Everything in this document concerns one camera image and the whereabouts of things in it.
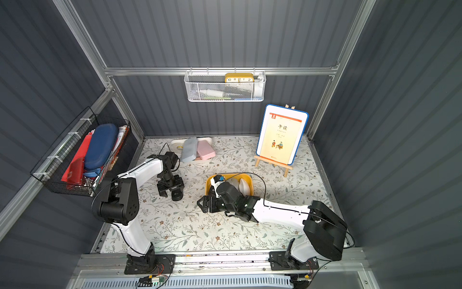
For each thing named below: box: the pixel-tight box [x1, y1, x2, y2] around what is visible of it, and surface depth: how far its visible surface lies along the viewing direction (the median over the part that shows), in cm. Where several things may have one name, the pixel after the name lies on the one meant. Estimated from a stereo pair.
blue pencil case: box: [84, 123, 120, 171], surface depth 75 cm
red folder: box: [60, 128, 96, 187], surface depth 68 cm
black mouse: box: [171, 187, 184, 202], surface depth 93 cm
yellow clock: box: [224, 72, 255, 84], surface depth 90 cm
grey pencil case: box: [180, 136, 198, 164], surface depth 110 cm
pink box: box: [197, 139, 216, 161], surface depth 104 cm
